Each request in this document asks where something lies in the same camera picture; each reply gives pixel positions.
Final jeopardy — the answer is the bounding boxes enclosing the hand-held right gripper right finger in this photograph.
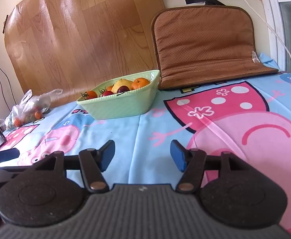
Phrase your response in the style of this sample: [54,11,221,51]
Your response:
[170,140,251,192]

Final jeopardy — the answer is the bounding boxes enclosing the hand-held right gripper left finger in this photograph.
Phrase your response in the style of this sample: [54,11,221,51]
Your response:
[34,140,116,193]

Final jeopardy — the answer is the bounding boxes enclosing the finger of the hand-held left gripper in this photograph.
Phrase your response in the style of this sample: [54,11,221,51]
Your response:
[0,148,21,166]

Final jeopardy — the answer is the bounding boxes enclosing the light green ribbed bowl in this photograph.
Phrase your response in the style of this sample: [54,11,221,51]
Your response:
[76,70,161,120]

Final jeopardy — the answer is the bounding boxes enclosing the large red cherry tomato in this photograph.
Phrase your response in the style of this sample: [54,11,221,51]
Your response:
[99,88,115,97]

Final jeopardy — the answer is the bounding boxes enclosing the orange mandarin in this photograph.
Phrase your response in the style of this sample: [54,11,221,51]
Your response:
[131,77,151,90]

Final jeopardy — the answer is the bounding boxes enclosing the clear plastic bag of tomatoes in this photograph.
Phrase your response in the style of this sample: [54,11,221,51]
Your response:
[0,89,63,131]

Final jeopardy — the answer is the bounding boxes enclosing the printed cartoon pig blanket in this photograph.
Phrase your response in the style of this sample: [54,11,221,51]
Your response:
[0,52,291,239]

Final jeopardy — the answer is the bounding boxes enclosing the yellow lemon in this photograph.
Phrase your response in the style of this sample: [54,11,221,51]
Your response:
[111,79,133,94]

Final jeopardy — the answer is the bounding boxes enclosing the brown seat cushion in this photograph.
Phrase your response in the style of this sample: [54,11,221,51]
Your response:
[151,5,279,90]

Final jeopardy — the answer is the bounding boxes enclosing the wood-grain vinyl sheet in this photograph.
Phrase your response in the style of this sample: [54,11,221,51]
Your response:
[3,0,166,105]

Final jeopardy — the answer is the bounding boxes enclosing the white framed glass door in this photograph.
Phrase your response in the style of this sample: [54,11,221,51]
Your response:
[256,0,291,77]

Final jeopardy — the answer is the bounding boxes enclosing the white power cable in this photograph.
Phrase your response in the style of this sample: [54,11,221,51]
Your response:
[223,0,291,77]

